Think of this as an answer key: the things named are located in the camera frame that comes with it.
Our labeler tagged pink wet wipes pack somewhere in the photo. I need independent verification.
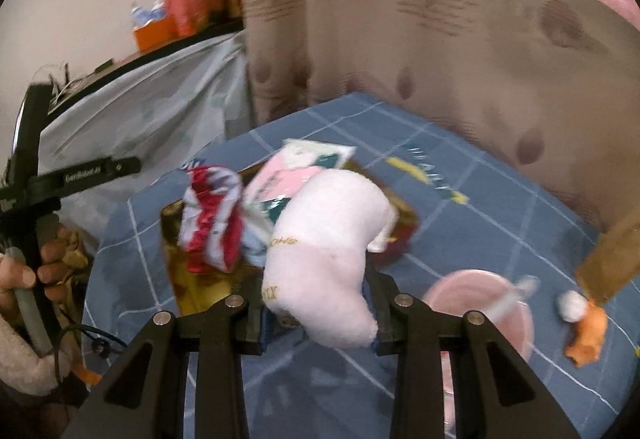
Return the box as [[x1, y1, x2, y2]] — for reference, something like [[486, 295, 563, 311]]
[[242, 139, 356, 233]]

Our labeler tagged gold and red toffee tin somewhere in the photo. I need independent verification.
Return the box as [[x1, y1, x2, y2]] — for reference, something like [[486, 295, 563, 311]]
[[160, 160, 419, 315]]

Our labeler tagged white sock with gold print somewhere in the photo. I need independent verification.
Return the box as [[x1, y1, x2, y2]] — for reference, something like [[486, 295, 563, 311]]
[[262, 170, 398, 349]]

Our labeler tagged beige leaf print curtain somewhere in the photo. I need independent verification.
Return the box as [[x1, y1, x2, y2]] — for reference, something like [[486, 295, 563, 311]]
[[243, 0, 639, 230]]

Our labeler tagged brown crumpled cloth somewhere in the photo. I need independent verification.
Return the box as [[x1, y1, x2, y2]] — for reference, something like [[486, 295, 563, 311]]
[[62, 230, 92, 279]]

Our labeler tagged white ceramic spoon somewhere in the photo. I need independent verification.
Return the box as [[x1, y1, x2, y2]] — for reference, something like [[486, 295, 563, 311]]
[[482, 275, 540, 323]]

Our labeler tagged orange rubber toy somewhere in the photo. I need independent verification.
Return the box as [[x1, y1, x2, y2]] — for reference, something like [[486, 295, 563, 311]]
[[558, 291, 608, 369]]

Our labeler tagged pink ceramic mug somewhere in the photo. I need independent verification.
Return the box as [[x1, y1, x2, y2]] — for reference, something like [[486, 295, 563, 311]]
[[422, 268, 536, 433]]

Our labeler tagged brown kraft snack bag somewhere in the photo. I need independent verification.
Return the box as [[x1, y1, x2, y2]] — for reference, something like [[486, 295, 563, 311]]
[[575, 207, 640, 306]]

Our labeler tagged red and white fabric scrunchie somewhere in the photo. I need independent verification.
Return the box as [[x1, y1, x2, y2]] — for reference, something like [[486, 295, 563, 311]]
[[178, 165, 243, 274]]

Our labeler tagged blue checked tablecloth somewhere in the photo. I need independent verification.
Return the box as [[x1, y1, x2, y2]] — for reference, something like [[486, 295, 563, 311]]
[[81, 90, 640, 439]]

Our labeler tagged person's left hand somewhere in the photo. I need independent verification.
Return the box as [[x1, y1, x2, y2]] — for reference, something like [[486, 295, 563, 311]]
[[0, 222, 72, 320]]

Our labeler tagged orange box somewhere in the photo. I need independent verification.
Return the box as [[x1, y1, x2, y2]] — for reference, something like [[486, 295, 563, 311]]
[[134, 16, 179, 54]]

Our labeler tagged plastic water bottle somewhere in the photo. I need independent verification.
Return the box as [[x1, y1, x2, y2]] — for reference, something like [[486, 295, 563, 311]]
[[130, 0, 166, 29]]

